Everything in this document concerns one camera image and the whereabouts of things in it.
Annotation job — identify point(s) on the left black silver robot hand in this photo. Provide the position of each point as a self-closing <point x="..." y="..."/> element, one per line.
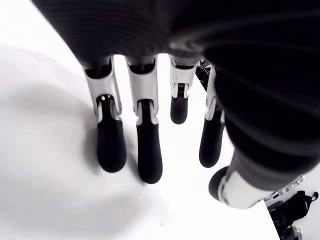
<point x="250" y="87"/>

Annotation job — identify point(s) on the standing person in black trousers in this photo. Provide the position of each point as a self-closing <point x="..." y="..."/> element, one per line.
<point x="303" y="206"/>

